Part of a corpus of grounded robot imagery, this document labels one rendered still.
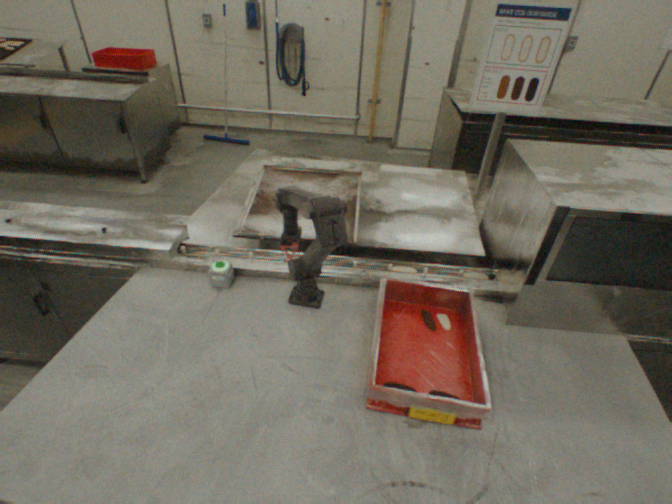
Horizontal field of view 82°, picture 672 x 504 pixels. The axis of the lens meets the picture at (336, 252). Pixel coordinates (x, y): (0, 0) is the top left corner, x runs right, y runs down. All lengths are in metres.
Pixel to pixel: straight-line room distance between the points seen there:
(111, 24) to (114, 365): 4.85
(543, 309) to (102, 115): 3.72
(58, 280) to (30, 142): 2.85
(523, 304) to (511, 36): 1.19
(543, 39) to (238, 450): 1.95
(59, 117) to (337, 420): 3.81
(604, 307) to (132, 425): 1.47
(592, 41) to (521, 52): 3.41
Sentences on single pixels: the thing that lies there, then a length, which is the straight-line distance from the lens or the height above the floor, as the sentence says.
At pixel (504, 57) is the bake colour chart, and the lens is 2.09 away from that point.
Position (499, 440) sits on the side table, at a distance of 1.22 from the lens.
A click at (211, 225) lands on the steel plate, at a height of 0.82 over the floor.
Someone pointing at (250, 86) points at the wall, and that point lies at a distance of 5.26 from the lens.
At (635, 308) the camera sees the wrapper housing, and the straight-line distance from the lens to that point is 1.61.
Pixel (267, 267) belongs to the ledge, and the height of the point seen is 0.86.
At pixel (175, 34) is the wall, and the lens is 5.45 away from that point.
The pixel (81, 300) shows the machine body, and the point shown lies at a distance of 2.01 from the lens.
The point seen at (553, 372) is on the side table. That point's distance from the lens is 1.43.
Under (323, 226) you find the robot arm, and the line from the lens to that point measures 1.00.
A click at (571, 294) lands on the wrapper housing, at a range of 1.48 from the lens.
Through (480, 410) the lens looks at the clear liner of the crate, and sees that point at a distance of 1.12.
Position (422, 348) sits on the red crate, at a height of 0.82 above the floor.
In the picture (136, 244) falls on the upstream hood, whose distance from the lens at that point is 1.67.
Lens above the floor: 1.81
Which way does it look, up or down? 37 degrees down
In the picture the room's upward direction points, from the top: 3 degrees clockwise
